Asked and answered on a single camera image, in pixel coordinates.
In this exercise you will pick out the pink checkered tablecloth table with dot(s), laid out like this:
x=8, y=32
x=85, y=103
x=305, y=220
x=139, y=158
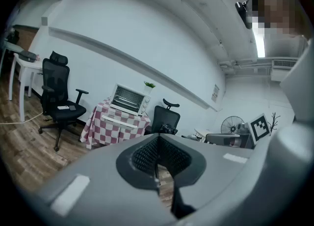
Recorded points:
x=110, y=134

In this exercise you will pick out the black floor fan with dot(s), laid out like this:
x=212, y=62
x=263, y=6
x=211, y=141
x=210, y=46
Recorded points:
x=231, y=124

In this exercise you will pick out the white wall box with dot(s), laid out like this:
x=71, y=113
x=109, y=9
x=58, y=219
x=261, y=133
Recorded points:
x=44, y=21

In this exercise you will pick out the black smartphone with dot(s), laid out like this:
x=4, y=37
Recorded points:
x=72, y=108

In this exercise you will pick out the white slim device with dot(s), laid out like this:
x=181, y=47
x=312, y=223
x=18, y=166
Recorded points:
x=63, y=107

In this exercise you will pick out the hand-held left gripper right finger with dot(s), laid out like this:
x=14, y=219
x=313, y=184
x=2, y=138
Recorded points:
x=186, y=168

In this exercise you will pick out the bare branch coat rack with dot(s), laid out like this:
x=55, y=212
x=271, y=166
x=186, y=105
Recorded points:
x=274, y=121

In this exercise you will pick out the ceiling tube light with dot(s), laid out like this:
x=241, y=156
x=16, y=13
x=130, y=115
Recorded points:
x=260, y=44

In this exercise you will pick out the black head-worn camera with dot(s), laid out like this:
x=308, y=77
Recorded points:
x=245, y=11

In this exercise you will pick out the black mesh office chair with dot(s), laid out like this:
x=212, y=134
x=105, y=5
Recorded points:
x=55, y=80
x=165, y=119

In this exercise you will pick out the person's head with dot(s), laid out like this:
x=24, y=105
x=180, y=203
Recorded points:
x=274, y=6

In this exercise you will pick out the green plant in white pot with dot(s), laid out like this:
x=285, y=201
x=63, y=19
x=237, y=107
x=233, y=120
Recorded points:
x=149, y=88

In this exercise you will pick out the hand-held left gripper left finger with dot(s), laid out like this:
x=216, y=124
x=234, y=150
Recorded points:
x=141, y=168

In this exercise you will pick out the wall poster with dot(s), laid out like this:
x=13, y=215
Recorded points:
x=215, y=93

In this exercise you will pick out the grey bag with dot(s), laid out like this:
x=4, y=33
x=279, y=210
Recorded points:
x=27, y=55

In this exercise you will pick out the white table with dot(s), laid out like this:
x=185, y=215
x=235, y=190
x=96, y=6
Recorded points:
x=25, y=66

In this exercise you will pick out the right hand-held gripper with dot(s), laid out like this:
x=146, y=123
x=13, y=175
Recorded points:
x=260, y=128

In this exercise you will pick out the white toaster oven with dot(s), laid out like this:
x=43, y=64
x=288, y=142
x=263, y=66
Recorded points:
x=127, y=98

